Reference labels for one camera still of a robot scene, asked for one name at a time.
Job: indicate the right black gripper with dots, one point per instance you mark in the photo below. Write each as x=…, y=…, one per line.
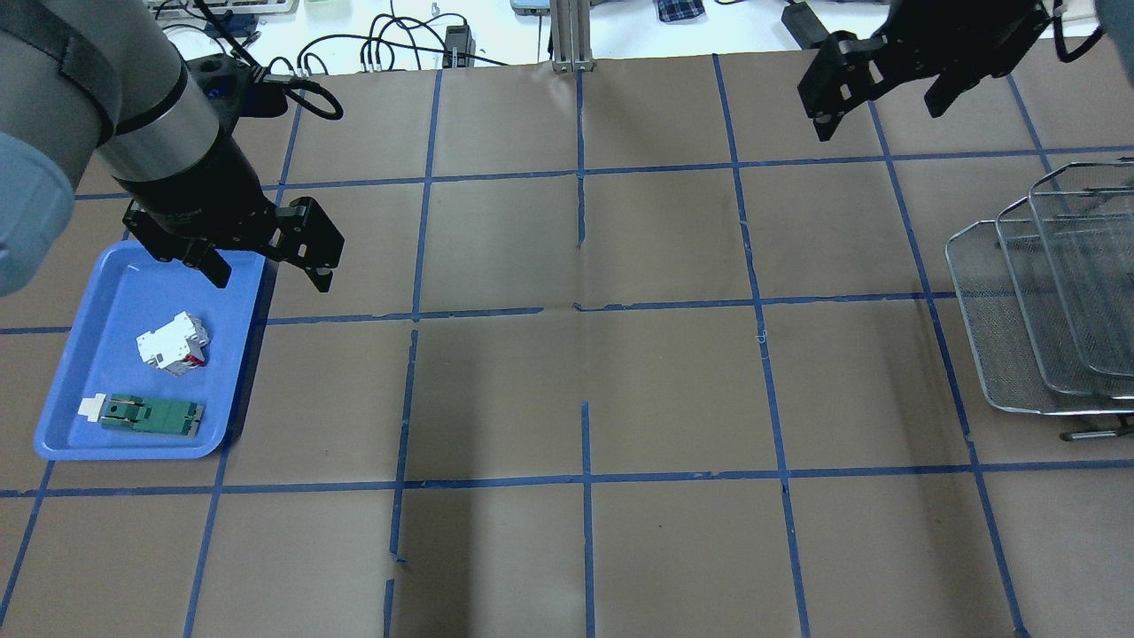
x=961, y=40

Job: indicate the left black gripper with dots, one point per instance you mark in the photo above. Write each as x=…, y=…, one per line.
x=197, y=193

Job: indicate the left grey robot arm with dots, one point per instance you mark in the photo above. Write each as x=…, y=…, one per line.
x=87, y=80

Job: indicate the black power adapter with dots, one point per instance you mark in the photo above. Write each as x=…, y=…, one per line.
x=803, y=25

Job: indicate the white circuit breaker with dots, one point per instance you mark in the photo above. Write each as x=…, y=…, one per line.
x=176, y=347

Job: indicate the blue plastic tray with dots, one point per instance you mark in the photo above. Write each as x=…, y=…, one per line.
x=129, y=293

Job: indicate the green terminal block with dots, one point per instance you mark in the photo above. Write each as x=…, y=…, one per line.
x=137, y=414

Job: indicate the blue plaid cloth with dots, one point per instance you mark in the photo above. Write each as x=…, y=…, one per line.
x=675, y=11

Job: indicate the wire mesh shelf rack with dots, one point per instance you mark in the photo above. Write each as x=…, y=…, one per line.
x=1044, y=292

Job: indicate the silver aluminium frame post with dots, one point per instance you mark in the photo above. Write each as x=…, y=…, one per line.
x=570, y=29

